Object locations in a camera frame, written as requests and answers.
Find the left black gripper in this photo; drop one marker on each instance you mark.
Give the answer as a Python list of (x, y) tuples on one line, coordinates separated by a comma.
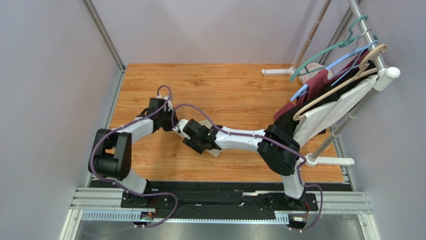
[(175, 117)]

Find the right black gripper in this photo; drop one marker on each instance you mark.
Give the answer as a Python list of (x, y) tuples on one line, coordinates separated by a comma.
[(192, 142)]

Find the beige linen napkin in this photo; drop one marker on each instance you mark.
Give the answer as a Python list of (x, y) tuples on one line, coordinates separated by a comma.
[(214, 152)]

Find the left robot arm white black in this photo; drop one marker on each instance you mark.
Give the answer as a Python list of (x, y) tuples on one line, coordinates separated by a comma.
[(111, 156)]

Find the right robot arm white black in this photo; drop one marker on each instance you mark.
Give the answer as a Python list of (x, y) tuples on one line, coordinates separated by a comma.
[(279, 150)]

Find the black garment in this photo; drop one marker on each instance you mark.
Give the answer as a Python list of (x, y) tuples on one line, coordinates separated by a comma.
[(289, 125)]

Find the white towel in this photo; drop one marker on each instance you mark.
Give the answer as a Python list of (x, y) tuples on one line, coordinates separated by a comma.
[(327, 114)]

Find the maroon garment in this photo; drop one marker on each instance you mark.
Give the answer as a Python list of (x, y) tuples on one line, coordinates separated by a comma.
[(321, 82)]

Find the pink white garment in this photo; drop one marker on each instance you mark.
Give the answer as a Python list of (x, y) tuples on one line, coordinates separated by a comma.
[(309, 71)]

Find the green clothes hanger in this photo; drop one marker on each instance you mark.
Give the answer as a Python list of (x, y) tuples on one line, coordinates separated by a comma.
[(341, 44)]

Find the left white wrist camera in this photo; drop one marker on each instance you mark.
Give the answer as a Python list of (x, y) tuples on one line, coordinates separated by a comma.
[(169, 105)]

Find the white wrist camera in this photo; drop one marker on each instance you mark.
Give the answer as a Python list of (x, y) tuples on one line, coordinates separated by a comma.
[(169, 105), (178, 129)]

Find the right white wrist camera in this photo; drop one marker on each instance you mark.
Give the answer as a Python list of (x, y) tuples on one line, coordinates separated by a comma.
[(178, 129)]

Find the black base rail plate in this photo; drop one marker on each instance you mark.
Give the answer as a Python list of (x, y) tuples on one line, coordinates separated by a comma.
[(232, 200)]

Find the aluminium frame rail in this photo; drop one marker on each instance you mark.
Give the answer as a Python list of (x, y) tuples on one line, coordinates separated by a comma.
[(104, 204)]

